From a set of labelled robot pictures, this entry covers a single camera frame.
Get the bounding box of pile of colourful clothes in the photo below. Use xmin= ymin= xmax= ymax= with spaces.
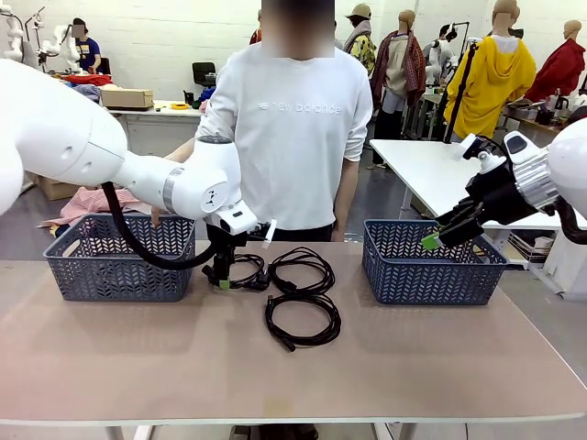
xmin=59 ymin=72 xmax=114 ymax=107

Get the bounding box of mannequin in yellow hoodie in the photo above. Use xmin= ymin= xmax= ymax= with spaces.
xmin=442 ymin=0 xmax=538 ymax=144

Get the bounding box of person in white sweatshirt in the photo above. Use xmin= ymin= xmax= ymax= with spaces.
xmin=194 ymin=0 xmax=375 ymax=243

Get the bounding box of pink checkered cloth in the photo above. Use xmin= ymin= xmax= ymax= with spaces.
xmin=39 ymin=186 xmax=155 ymax=228

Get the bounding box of blue plastic lattice basket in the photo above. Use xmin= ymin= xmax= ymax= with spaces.
xmin=43 ymin=213 xmax=199 ymax=304
xmin=361 ymin=218 xmax=510 ymax=307

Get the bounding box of open cardboard box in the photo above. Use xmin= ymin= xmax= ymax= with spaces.
xmin=34 ymin=171 xmax=84 ymax=202

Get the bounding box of person's right forearm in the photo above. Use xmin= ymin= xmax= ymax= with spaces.
xmin=163 ymin=137 xmax=200 ymax=163

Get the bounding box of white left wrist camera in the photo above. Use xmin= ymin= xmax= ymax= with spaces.
xmin=253 ymin=218 xmax=279 ymax=249

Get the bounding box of white work table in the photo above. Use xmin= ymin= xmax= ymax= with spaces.
xmin=106 ymin=100 xmax=205 ymax=158

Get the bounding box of small black power cord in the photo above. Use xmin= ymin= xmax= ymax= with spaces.
xmin=201 ymin=253 xmax=272 ymax=292

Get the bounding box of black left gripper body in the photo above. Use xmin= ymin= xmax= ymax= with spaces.
xmin=205 ymin=224 xmax=249 ymax=272

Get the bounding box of black office chair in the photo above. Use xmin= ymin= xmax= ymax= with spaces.
xmin=191 ymin=61 xmax=218 ymax=89

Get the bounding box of cluttered workbench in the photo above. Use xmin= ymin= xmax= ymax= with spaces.
xmin=504 ymin=93 xmax=587 ymax=153

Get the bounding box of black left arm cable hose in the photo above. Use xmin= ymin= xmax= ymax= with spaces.
xmin=100 ymin=181 xmax=231 ymax=271

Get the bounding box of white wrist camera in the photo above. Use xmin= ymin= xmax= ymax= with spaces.
xmin=253 ymin=218 xmax=279 ymax=249
xmin=458 ymin=133 xmax=508 ymax=173

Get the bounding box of person's left forearm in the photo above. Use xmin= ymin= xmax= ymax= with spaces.
xmin=333 ymin=159 xmax=360 ymax=242

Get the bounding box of mannequin in red garment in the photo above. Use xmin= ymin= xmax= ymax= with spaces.
xmin=525 ymin=19 xmax=587 ymax=105

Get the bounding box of flat cardboard box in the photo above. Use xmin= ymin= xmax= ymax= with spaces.
xmin=99 ymin=87 xmax=155 ymax=112

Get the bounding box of black stand pole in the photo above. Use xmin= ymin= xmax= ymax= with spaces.
xmin=443 ymin=40 xmax=481 ymax=146

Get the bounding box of long white table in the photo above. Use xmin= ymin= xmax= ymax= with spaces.
xmin=369 ymin=138 xmax=587 ymax=230

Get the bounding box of black coiled cable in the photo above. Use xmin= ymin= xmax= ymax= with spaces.
xmin=267 ymin=246 xmax=337 ymax=295

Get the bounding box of black cable usb plug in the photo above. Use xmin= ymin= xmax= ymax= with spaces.
xmin=264 ymin=292 xmax=343 ymax=354

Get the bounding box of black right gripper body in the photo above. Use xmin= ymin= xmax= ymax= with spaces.
xmin=451 ymin=165 xmax=541 ymax=226

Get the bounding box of person in blue shirt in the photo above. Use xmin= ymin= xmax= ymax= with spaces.
xmin=71 ymin=17 xmax=103 ymax=75

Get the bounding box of mannequin with red patterned shawl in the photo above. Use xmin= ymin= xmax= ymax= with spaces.
xmin=369 ymin=9 xmax=428 ymax=141

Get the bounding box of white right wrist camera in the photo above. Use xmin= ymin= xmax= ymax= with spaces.
xmin=458 ymin=133 xmax=508 ymax=173

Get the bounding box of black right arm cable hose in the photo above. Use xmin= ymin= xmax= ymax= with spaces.
xmin=551 ymin=195 xmax=587 ymax=245

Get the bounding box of white humanoid robot black headset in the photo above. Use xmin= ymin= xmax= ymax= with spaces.
xmin=424 ymin=25 xmax=460 ymax=89

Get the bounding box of white cabinet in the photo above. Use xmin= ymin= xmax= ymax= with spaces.
xmin=543 ymin=224 xmax=587 ymax=302

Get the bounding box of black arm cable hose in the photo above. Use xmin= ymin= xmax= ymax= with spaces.
xmin=551 ymin=195 xmax=587 ymax=245
xmin=100 ymin=181 xmax=231 ymax=271

